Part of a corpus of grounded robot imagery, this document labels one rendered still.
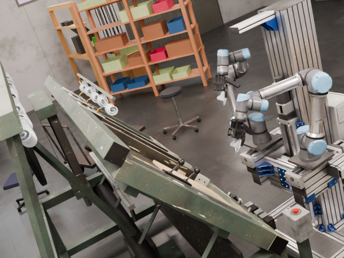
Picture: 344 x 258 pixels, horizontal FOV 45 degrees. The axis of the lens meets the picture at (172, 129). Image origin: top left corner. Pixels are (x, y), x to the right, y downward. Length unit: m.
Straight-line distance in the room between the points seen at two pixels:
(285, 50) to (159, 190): 1.38
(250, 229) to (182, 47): 6.00
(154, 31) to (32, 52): 3.95
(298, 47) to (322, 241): 1.55
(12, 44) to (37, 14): 0.97
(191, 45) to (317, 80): 5.63
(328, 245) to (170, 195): 1.74
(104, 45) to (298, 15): 6.11
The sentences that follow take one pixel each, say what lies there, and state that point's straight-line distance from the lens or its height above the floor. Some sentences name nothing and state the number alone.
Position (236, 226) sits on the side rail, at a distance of 2.42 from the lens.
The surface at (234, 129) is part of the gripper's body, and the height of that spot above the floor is 1.51.
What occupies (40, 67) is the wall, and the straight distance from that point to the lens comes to 11.15.
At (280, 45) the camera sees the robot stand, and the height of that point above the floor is 1.78.
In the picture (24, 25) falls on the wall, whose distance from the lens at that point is 11.05.
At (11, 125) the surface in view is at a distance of 1.83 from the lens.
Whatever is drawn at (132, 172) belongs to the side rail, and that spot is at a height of 1.71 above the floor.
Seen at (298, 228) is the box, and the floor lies 0.86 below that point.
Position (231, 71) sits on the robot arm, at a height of 1.62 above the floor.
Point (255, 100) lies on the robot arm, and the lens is 2.57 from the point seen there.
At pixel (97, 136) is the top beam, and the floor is 1.87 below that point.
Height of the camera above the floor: 2.59
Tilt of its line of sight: 23 degrees down
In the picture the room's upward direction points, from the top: 19 degrees counter-clockwise
